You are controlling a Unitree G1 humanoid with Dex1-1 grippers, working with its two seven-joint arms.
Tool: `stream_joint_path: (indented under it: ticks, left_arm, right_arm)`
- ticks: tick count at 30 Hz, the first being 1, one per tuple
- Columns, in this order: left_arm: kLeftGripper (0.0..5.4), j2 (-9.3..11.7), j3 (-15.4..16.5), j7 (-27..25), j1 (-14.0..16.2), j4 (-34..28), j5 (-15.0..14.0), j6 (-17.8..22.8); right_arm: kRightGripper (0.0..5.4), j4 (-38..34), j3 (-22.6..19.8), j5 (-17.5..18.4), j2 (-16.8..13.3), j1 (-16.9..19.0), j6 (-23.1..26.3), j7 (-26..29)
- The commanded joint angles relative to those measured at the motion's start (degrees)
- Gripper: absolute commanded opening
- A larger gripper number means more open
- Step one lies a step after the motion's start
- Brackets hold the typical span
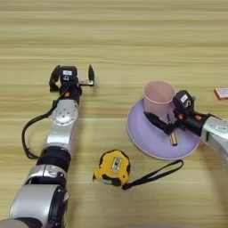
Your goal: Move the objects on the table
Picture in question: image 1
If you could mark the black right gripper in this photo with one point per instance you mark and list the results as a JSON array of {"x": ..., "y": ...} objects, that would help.
[{"x": 191, "y": 120}]

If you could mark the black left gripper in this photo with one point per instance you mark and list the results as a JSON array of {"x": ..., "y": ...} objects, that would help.
[{"x": 72, "y": 90}]

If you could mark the pink plastic cup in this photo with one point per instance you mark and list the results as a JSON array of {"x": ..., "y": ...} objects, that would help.
[{"x": 158, "y": 98}]

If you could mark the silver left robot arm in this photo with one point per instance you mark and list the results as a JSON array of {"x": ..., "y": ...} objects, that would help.
[{"x": 61, "y": 124}]

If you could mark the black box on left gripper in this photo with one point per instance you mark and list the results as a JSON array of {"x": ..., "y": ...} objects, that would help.
[{"x": 69, "y": 73}]

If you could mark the purple round plate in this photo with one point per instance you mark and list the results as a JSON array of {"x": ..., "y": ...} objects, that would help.
[{"x": 154, "y": 139}]

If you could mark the small brass battery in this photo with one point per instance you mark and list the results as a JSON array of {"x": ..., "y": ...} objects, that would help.
[{"x": 173, "y": 139}]

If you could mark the yellow black tape measure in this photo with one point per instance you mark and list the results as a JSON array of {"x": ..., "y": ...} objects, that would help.
[{"x": 112, "y": 167}]

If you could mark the small red white box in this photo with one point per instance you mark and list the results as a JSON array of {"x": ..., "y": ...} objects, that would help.
[{"x": 222, "y": 93}]

